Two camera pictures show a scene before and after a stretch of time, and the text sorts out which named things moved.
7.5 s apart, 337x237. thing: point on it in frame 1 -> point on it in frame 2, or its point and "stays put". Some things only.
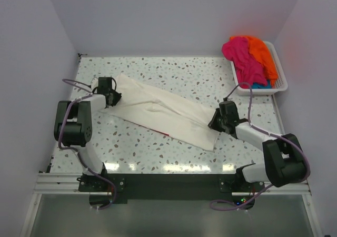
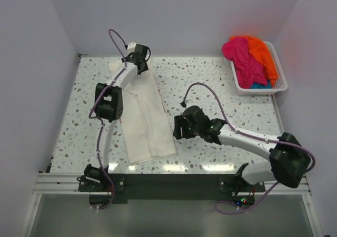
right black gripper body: [218, 121] -> [195, 130]
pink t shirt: [247, 70] stays put
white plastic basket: [281, 83] stays put
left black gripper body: [116, 97] -> [145, 67]
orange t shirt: [260, 51] stays put
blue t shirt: [259, 85] stays put
